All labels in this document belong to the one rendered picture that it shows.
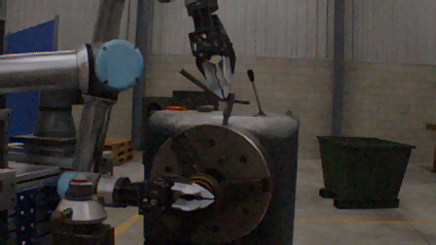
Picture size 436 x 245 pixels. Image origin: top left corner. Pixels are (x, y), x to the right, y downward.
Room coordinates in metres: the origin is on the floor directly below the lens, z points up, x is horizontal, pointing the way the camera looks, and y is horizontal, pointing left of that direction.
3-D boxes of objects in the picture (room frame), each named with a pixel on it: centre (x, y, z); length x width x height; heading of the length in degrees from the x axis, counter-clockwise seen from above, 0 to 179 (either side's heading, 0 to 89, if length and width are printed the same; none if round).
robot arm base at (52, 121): (1.49, 0.56, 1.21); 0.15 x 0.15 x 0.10
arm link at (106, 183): (1.03, 0.24, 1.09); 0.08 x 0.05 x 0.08; 169
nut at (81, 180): (0.64, 0.20, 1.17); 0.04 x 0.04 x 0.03
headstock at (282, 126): (1.61, -0.03, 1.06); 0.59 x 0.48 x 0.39; 170
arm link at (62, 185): (1.04, 0.32, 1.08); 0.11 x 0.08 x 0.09; 79
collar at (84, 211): (0.64, 0.20, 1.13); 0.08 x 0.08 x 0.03
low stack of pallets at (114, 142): (9.19, 2.30, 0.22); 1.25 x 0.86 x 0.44; 175
